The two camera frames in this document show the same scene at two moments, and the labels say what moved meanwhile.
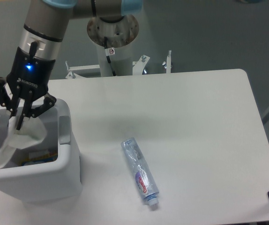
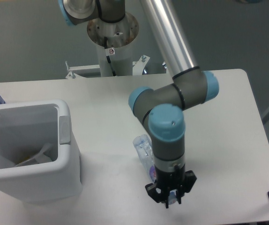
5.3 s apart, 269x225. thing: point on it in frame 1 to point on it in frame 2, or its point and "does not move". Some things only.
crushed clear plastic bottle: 141,171 to 144,145
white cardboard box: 29,133 to 41,158
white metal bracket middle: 138,65 does not move
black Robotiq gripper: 28,74 to 179,180
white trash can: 51,172 does not move
